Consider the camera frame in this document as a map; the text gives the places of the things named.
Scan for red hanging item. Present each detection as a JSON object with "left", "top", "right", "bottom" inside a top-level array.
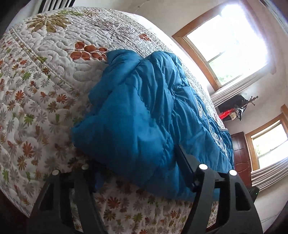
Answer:
[{"left": 219, "top": 108, "right": 235, "bottom": 120}]

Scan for floral quilted bedspread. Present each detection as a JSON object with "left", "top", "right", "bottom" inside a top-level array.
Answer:
[{"left": 0, "top": 6, "right": 229, "bottom": 234}]

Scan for wooden coat rack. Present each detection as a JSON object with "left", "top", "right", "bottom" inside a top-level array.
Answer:
[{"left": 234, "top": 96, "right": 259, "bottom": 110}]

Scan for white curtain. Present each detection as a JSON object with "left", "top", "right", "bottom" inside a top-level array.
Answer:
[
  {"left": 210, "top": 64, "right": 276, "bottom": 107},
  {"left": 251, "top": 158, "right": 288, "bottom": 191}
]

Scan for blue puffer jacket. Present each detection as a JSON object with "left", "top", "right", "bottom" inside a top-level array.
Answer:
[{"left": 72, "top": 50, "right": 234, "bottom": 201}]

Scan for dark wooden door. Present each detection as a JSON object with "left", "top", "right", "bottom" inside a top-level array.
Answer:
[{"left": 231, "top": 132, "right": 252, "bottom": 188}]

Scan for black metal chair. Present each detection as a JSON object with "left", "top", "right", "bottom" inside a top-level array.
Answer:
[{"left": 38, "top": 0, "right": 75, "bottom": 13}]

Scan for wooden framed window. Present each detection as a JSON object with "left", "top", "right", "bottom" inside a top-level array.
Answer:
[
  {"left": 245, "top": 104, "right": 287, "bottom": 171},
  {"left": 172, "top": 1, "right": 276, "bottom": 91}
]

